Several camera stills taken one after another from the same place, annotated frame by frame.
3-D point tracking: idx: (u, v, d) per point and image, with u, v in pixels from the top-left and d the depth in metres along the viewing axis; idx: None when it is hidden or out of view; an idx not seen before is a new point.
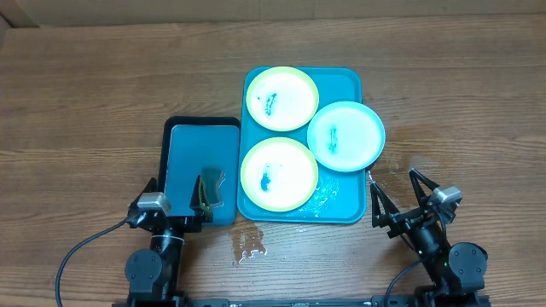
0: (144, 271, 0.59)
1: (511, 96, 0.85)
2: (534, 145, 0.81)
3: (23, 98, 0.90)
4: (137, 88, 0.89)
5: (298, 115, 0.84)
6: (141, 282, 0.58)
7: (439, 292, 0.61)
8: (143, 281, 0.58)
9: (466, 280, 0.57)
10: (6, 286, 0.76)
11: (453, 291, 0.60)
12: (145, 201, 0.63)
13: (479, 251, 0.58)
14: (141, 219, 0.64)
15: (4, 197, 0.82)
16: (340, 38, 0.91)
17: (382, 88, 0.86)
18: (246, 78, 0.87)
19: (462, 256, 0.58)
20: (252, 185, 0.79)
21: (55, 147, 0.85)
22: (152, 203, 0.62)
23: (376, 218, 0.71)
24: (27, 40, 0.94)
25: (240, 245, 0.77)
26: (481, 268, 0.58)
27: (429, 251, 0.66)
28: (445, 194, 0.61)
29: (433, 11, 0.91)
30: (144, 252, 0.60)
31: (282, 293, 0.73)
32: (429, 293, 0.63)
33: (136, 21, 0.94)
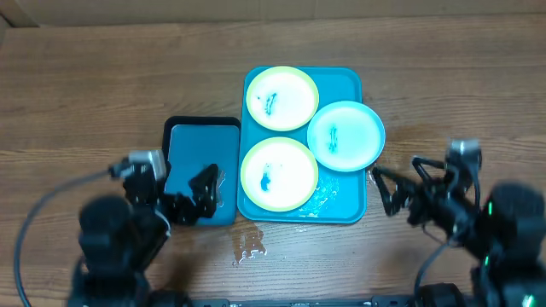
0: (90, 240, 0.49)
1: (511, 95, 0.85)
2: (534, 145, 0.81)
3: (23, 97, 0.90)
4: (137, 87, 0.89)
5: (298, 116, 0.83)
6: (94, 251, 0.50)
7: (492, 251, 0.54)
8: (95, 251, 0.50)
9: (525, 244, 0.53)
10: (6, 286, 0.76)
11: (509, 246, 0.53)
12: (136, 153, 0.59)
13: (528, 191, 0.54)
14: (127, 172, 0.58)
15: (3, 197, 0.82)
16: (340, 38, 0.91)
17: (382, 88, 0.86)
18: (246, 78, 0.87)
19: (525, 216, 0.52)
20: (252, 185, 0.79)
21: (54, 146, 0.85)
22: (143, 155, 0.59)
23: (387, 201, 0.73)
24: (26, 39, 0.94)
25: (240, 245, 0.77)
26: (537, 208, 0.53)
27: (463, 222, 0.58)
28: (463, 144, 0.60)
29: (433, 11, 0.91)
30: (109, 198, 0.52)
31: (282, 293, 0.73)
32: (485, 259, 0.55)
33: (135, 21, 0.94)
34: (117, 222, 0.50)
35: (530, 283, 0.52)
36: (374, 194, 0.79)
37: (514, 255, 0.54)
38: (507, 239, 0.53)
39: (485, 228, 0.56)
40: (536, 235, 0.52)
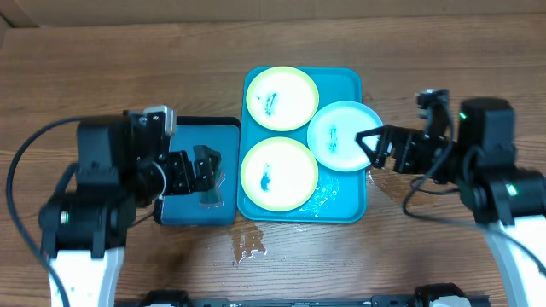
0: (92, 133, 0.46)
1: (511, 96, 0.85)
2: (534, 145, 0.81)
3: (23, 97, 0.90)
4: (137, 87, 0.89)
5: (298, 116, 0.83)
6: (90, 147, 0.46)
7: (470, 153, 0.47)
8: (95, 147, 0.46)
9: (502, 143, 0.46)
10: (6, 286, 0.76)
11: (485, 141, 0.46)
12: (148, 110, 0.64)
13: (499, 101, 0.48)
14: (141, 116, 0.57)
15: (3, 197, 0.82)
16: (340, 38, 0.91)
17: (382, 88, 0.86)
18: (246, 77, 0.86)
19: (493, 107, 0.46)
20: (252, 185, 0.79)
21: (54, 146, 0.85)
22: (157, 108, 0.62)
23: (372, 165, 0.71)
24: (26, 39, 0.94)
25: (240, 245, 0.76)
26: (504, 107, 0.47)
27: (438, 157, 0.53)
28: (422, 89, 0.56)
29: (433, 11, 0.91)
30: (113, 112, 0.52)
31: (282, 293, 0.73)
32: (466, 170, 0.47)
33: (136, 21, 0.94)
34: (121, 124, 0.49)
35: (512, 176, 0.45)
36: (375, 194, 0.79)
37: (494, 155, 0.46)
38: (481, 136, 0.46)
39: (461, 141, 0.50)
40: (507, 122, 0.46)
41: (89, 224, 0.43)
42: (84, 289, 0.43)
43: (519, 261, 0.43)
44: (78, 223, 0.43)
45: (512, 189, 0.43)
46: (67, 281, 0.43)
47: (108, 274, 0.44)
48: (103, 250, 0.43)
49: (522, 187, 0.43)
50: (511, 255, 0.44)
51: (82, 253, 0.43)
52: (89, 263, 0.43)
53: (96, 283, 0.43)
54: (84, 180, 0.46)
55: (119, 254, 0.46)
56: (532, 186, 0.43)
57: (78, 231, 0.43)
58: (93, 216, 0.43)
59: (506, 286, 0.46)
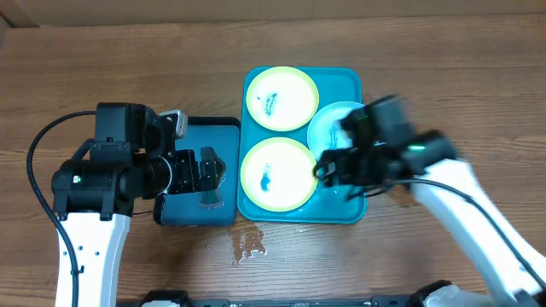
0: (110, 109, 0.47)
1: (511, 96, 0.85)
2: (534, 145, 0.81)
3: (23, 97, 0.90)
4: (137, 88, 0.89)
5: (298, 116, 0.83)
6: (107, 124, 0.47)
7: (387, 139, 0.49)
8: (111, 124, 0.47)
9: None
10: (7, 286, 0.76)
11: None
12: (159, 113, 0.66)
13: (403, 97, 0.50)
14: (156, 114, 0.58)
15: (3, 197, 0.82)
16: (340, 38, 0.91)
17: (382, 88, 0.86)
18: (246, 78, 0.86)
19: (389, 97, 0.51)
20: (252, 185, 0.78)
21: (54, 146, 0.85)
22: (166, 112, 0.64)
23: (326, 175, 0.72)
24: (27, 39, 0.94)
25: (240, 245, 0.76)
26: None
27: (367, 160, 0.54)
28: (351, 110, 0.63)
29: (433, 11, 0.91)
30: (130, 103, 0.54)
31: (282, 293, 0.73)
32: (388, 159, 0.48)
33: (136, 21, 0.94)
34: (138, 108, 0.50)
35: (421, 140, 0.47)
36: (375, 194, 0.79)
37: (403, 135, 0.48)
38: None
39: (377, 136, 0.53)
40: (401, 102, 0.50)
41: (100, 186, 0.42)
42: (91, 248, 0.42)
43: (448, 201, 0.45)
44: (89, 185, 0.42)
45: (418, 147, 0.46)
46: (76, 240, 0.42)
47: (116, 234, 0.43)
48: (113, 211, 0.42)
49: (424, 147, 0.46)
50: (438, 197, 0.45)
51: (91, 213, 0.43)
52: (97, 223, 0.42)
53: (104, 243, 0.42)
54: (97, 153, 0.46)
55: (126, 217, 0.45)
56: (432, 144, 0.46)
57: (90, 192, 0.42)
58: (104, 178, 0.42)
59: (448, 227, 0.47)
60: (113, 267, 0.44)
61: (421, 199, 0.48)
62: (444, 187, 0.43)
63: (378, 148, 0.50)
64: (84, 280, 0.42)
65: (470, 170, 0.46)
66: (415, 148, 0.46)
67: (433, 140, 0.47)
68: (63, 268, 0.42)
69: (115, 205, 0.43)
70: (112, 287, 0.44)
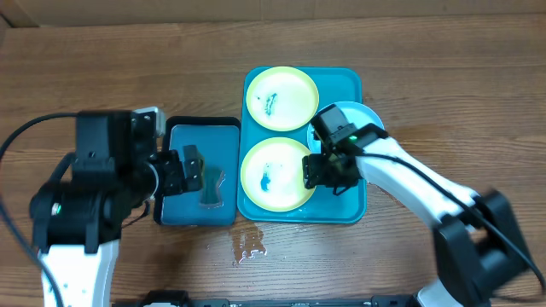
0: (90, 123, 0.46)
1: (511, 96, 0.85)
2: (534, 146, 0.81)
3: (23, 97, 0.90)
4: (137, 87, 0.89)
5: (298, 116, 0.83)
6: (88, 138, 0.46)
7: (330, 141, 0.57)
8: (91, 138, 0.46)
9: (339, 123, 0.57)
10: (6, 286, 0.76)
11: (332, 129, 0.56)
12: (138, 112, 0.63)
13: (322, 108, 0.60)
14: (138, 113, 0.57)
15: (3, 197, 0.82)
16: (340, 38, 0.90)
17: (382, 88, 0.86)
18: (247, 78, 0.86)
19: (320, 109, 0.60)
20: (252, 185, 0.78)
21: (54, 146, 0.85)
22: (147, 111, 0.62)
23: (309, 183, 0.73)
24: (26, 39, 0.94)
25: (240, 245, 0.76)
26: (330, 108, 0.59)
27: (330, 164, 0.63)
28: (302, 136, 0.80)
29: (433, 11, 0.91)
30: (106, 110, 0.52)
31: (282, 293, 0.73)
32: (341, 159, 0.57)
33: (136, 21, 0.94)
34: (119, 118, 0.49)
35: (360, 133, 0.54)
36: (375, 194, 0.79)
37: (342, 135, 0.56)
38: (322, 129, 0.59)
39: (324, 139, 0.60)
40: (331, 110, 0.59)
41: (82, 217, 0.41)
42: (77, 286, 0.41)
43: (380, 166, 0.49)
44: (71, 216, 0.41)
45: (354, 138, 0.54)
46: (60, 278, 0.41)
47: (102, 269, 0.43)
48: (97, 242, 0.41)
49: (363, 140, 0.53)
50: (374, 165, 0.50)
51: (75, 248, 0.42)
52: (82, 257, 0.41)
53: (90, 280, 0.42)
54: (79, 169, 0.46)
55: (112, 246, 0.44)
56: (368, 133, 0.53)
57: (72, 223, 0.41)
58: (85, 209, 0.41)
59: (392, 192, 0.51)
60: (102, 298, 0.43)
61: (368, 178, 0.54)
62: (369, 154, 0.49)
63: (328, 147, 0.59)
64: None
65: (396, 141, 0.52)
66: (352, 140, 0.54)
67: (367, 130, 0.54)
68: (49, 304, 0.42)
69: (101, 234, 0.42)
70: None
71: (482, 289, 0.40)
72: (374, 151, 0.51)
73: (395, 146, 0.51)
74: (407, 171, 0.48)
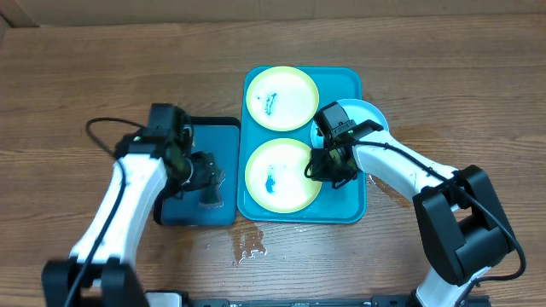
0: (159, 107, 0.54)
1: (511, 95, 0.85)
2: (534, 145, 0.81)
3: (23, 97, 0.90)
4: (137, 87, 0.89)
5: (298, 115, 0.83)
6: (159, 116, 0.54)
7: (330, 135, 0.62)
8: (158, 118, 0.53)
9: (342, 119, 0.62)
10: (7, 286, 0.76)
11: (333, 125, 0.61)
12: None
13: (328, 103, 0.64)
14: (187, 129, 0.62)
15: (3, 197, 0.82)
16: (340, 38, 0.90)
17: (382, 88, 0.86)
18: (246, 78, 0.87)
19: (326, 105, 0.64)
20: (256, 186, 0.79)
21: (54, 146, 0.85)
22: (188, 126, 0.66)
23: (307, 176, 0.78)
24: (27, 39, 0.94)
25: (240, 245, 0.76)
26: (333, 105, 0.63)
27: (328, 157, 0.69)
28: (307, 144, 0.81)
29: (434, 11, 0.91)
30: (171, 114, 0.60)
31: (282, 293, 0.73)
32: (339, 152, 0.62)
33: (136, 21, 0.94)
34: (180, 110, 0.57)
35: (360, 127, 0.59)
36: (374, 194, 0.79)
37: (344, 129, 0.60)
38: (324, 124, 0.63)
39: (324, 134, 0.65)
40: (336, 107, 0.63)
41: (152, 147, 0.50)
42: (139, 174, 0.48)
43: (373, 153, 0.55)
44: (143, 145, 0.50)
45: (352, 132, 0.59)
46: (129, 166, 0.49)
47: (157, 176, 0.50)
48: (159, 163, 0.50)
49: (358, 134, 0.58)
50: (366, 153, 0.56)
51: (142, 160, 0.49)
52: (147, 160, 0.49)
53: (149, 170, 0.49)
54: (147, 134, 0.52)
55: (164, 176, 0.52)
56: (363, 130, 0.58)
57: (143, 148, 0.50)
58: (157, 143, 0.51)
59: (385, 177, 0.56)
60: (151, 190, 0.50)
61: (365, 168, 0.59)
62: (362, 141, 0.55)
63: (328, 142, 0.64)
64: (127, 194, 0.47)
65: (389, 132, 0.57)
66: (351, 134, 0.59)
67: (364, 125, 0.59)
68: (113, 183, 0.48)
69: (161, 164, 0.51)
70: (140, 220, 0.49)
71: (462, 257, 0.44)
72: (368, 141, 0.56)
73: (387, 136, 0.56)
74: (396, 154, 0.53)
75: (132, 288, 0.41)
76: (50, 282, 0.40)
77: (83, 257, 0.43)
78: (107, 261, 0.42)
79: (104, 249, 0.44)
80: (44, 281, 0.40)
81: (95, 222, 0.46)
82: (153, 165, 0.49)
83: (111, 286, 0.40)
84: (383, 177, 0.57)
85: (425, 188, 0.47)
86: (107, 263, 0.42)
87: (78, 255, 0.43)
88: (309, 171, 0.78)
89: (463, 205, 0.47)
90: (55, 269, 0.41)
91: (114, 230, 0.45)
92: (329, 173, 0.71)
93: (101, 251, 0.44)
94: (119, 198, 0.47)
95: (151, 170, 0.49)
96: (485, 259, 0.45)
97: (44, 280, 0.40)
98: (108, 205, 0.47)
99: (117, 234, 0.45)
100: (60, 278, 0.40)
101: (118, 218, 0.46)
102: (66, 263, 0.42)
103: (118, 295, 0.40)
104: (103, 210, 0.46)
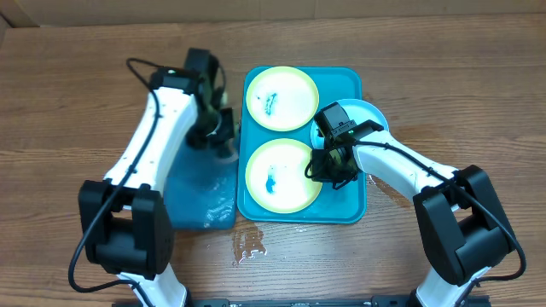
0: (197, 54, 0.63)
1: (511, 95, 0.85)
2: (534, 145, 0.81)
3: (23, 97, 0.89)
4: (137, 88, 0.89)
5: (298, 114, 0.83)
6: (194, 59, 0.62)
7: (330, 135, 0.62)
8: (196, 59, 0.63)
9: (342, 118, 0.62)
10: (7, 286, 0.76)
11: (333, 126, 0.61)
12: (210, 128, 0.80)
13: (328, 105, 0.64)
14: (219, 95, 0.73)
15: (3, 197, 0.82)
16: (340, 38, 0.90)
17: (382, 88, 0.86)
18: (246, 78, 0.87)
19: (326, 106, 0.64)
20: (258, 186, 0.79)
21: (55, 146, 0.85)
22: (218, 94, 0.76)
23: (309, 174, 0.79)
24: (26, 40, 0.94)
25: (240, 245, 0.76)
26: (333, 106, 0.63)
27: (328, 156, 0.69)
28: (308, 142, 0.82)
29: (434, 11, 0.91)
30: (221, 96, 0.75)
31: (282, 293, 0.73)
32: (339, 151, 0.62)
33: (136, 21, 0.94)
34: (214, 62, 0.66)
35: (360, 126, 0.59)
36: (375, 194, 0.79)
37: (345, 130, 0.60)
38: (324, 124, 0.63)
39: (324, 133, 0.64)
40: (336, 106, 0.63)
41: (186, 83, 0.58)
42: (172, 107, 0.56)
43: (373, 153, 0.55)
44: (178, 78, 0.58)
45: (351, 131, 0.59)
46: (163, 99, 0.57)
47: (188, 111, 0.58)
48: (192, 98, 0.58)
49: (359, 134, 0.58)
50: (366, 153, 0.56)
51: (176, 92, 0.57)
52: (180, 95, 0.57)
53: (180, 104, 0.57)
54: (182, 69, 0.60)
55: (194, 112, 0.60)
56: (364, 130, 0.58)
57: (179, 82, 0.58)
58: (191, 78, 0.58)
59: (386, 177, 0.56)
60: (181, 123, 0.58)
61: (364, 167, 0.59)
62: (363, 141, 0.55)
63: (328, 142, 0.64)
64: (160, 124, 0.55)
65: (389, 132, 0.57)
66: (351, 134, 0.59)
67: (364, 126, 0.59)
68: (148, 118, 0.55)
69: (194, 101, 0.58)
70: (169, 152, 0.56)
71: (462, 257, 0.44)
72: (368, 141, 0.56)
73: (387, 136, 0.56)
74: (396, 154, 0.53)
75: (159, 217, 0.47)
76: (88, 200, 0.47)
77: (116, 183, 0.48)
78: (139, 188, 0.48)
79: (136, 177, 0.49)
80: (81, 197, 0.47)
81: (128, 153, 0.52)
82: (186, 97, 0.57)
83: (142, 209, 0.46)
84: (383, 177, 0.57)
85: (424, 188, 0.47)
86: (139, 188, 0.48)
87: (112, 179, 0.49)
88: (310, 171, 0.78)
89: (463, 205, 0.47)
90: (92, 187, 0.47)
91: (147, 160, 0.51)
92: (330, 173, 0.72)
93: (132, 180, 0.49)
94: (154, 126, 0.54)
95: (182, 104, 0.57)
96: (485, 259, 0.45)
97: (83, 198, 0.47)
98: (143, 135, 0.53)
99: (148, 164, 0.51)
100: (95, 195, 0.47)
101: (151, 149, 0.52)
102: (101, 185, 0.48)
103: (145, 217, 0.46)
104: (139, 139, 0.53)
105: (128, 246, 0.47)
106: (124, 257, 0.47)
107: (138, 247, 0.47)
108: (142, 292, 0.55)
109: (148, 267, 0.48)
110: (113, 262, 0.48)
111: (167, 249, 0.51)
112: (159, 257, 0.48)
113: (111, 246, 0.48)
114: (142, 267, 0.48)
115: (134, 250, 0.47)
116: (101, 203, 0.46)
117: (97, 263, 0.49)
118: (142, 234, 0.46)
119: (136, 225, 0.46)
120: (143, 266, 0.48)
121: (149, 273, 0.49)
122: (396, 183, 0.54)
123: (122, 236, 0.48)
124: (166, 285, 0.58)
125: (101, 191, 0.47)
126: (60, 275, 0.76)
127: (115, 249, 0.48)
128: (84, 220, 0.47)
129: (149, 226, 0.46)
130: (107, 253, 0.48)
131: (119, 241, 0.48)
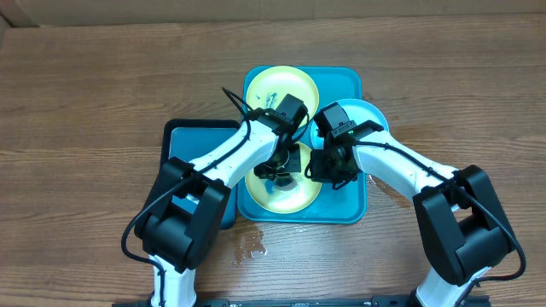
0: (293, 101, 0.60)
1: (511, 95, 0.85)
2: (534, 145, 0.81)
3: (23, 97, 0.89)
4: (137, 87, 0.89)
5: None
6: (287, 104, 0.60)
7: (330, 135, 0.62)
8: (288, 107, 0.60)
9: (342, 118, 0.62)
10: (7, 286, 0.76)
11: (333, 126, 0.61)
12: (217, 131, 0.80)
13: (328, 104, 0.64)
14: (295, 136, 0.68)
15: (3, 197, 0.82)
16: (340, 38, 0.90)
17: (382, 88, 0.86)
18: (246, 78, 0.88)
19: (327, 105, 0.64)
20: (256, 187, 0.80)
21: (55, 146, 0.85)
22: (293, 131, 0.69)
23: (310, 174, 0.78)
24: (26, 39, 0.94)
25: (240, 245, 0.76)
26: (333, 106, 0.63)
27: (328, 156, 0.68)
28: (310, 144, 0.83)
29: (434, 11, 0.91)
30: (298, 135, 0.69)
31: (282, 293, 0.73)
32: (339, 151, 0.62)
33: (135, 21, 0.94)
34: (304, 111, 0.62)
35: (361, 126, 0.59)
36: (374, 194, 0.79)
37: (345, 130, 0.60)
38: (325, 124, 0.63)
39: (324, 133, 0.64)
40: (336, 106, 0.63)
41: (275, 127, 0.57)
42: (259, 137, 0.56)
43: (373, 153, 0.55)
44: (270, 121, 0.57)
45: (351, 131, 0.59)
46: (255, 129, 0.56)
47: (269, 147, 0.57)
48: (276, 139, 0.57)
49: (358, 134, 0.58)
50: (366, 153, 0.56)
51: (265, 129, 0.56)
52: (269, 131, 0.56)
53: (268, 137, 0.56)
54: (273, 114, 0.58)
55: (270, 153, 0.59)
56: (364, 130, 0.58)
57: (269, 124, 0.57)
58: (281, 124, 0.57)
59: (386, 177, 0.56)
60: (259, 155, 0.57)
61: (364, 167, 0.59)
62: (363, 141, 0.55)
63: (328, 141, 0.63)
64: (245, 145, 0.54)
65: (389, 132, 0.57)
66: (350, 134, 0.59)
67: (364, 126, 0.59)
68: (236, 135, 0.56)
69: (275, 141, 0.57)
70: (241, 173, 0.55)
71: (463, 257, 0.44)
72: (368, 141, 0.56)
73: (387, 136, 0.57)
74: (396, 154, 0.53)
75: (220, 214, 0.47)
76: (168, 173, 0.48)
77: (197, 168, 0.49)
78: (214, 179, 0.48)
79: (214, 172, 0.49)
80: (165, 167, 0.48)
81: (214, 152, 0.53)
82: (271, 136, 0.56)
83: (211, 200, 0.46)
84: (382, 177, 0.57)
85: (424, 188, 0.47)
86: (212, 182, 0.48)
87: (195, 164, 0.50)
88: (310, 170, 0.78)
89: (463, 205, 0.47)
90: (177, 163, 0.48)
91: (227, 165, 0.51)
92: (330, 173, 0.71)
93: (212, 172, 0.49)
94: (240, 145, 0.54)
95: (269, 137, 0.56)
96: (485, 259, 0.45)
97: (165, 169, 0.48)
98: (229, 144, 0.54)
99: (229, 168, 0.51)
100: (177, 171, 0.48)
101: (233, 158, 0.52)
102: (184, 164, 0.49)
103: (210, 209, 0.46)
104: (225, 146, 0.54)
105: (178, 229, 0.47)
106: (169, 238, 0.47)
107: (187, 234, 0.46)
108: (161, 281, 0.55)
109: (185, 257, 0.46)
110: (157, 240, 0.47)
111: (206, 251, 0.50)
112: (199, 253, 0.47)
113: (162, 225, 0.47)
114: (179, 256, 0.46)
115: (182, 234, 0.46)
116: (178, 181, 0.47)
117: (142, 235, 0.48)
118: (199, 223, 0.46)
119: (197, 211, 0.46)
120: (181, 255, 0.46)
121: (180, 266, 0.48)
122: (394, 182, 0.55)
123: (176, 220, 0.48)
124: (185, 283, 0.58)
125: (182, 169, 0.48)
126: (60, 275, 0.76)
127: (165, 229, 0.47)
128: (156, 189, 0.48)
129: (209, 218, 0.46)
130: (156, 229, 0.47)
131: (171, 224, 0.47)
